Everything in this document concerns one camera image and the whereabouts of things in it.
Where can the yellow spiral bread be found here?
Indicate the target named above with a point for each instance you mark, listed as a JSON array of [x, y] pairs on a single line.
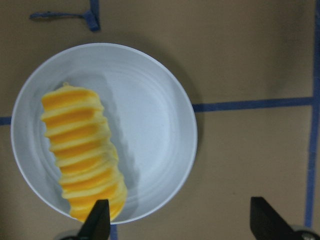
[[80, 140]]

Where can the blue plate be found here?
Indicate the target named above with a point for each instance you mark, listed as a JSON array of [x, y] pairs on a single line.
[[151, 118]]

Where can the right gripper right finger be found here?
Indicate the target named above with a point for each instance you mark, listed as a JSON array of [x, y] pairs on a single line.
[[266, 224]]

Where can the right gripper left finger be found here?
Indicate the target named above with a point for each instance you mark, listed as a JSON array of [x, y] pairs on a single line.
[[97, 225]]

